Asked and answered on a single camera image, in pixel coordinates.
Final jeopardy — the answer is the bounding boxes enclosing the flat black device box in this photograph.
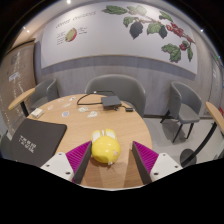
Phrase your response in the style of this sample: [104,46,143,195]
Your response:
[100,95,123,110]

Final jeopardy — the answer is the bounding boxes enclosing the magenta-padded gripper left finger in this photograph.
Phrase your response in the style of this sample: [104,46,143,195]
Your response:
[40,140,93,185]

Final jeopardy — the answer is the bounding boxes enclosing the white plant wall mural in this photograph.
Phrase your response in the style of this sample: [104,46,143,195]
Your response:
[40,1,199,75]

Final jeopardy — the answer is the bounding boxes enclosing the ceiling spotlights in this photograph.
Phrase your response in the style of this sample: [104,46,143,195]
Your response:
[24,0,205,34]

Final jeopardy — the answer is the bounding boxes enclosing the grey upholstered chair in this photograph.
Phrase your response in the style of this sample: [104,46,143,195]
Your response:
[160,81,203,144]
[84,73,147,119]
[30,78,59,111]

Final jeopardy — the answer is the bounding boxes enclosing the wooden wall panel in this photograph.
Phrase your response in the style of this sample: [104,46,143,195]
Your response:
[0,39,37,134]

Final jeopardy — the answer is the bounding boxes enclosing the yellow computer mouse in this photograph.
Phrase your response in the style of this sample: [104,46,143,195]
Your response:
[90,128,122,165]

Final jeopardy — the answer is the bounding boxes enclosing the round wooden side table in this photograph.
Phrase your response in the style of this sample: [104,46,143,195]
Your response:
[179,101,224,168]
[7,87,37,118]

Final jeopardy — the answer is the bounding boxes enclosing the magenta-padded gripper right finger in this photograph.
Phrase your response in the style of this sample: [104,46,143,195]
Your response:
[131,140,184,185]

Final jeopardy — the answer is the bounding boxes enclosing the black mouse pad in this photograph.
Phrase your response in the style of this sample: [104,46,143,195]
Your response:
[7,118,68,168]

